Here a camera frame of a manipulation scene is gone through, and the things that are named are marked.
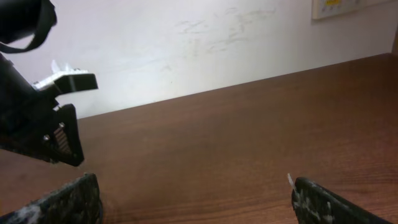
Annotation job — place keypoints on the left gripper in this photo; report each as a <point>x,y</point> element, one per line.
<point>30,124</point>

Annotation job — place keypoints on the wall poster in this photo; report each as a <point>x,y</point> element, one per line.
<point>322,9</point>

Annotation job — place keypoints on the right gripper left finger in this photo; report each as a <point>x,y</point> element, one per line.
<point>76,202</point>

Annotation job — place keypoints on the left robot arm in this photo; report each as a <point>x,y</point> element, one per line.
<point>25,26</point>

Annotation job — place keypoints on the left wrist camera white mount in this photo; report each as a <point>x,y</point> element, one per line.
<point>66,79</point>

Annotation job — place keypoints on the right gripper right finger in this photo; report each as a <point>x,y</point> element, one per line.
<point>314,204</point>

